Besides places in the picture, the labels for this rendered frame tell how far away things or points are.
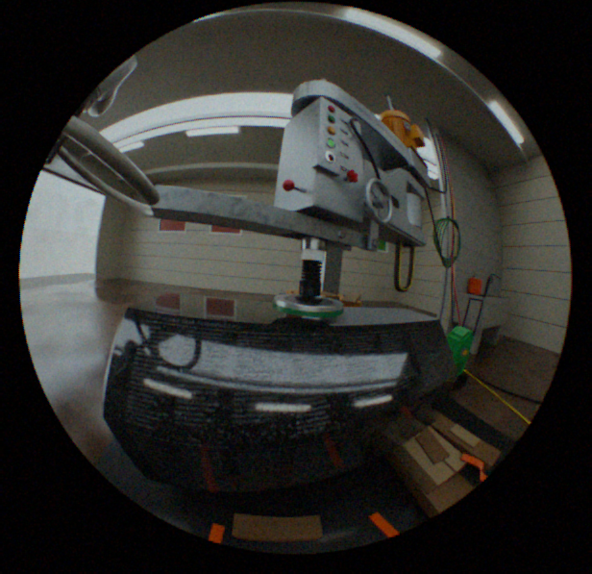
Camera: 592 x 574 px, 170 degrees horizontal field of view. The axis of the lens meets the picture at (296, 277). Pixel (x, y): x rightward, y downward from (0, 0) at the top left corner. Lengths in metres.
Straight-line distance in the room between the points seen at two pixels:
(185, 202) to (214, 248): 6.56
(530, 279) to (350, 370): 4.87
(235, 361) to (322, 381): 0.21
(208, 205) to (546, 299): 5.15
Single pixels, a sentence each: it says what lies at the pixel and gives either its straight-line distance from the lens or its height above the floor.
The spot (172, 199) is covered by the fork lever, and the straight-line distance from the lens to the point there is 0.43.
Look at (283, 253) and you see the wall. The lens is 6.67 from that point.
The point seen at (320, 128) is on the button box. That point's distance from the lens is 0.58.
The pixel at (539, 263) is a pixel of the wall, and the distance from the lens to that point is 5.11.
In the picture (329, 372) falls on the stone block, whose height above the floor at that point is 0.73.
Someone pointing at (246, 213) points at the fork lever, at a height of 1.08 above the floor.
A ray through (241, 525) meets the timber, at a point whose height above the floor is 0.14.
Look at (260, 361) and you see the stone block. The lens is 0.48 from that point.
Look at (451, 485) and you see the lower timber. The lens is 1.19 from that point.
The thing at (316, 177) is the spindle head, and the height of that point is 1.21.
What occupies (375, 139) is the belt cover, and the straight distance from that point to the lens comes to 0.96.
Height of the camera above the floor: 0.98
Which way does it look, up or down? 3 degrees down
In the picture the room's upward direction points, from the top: 5 degrees clockwise
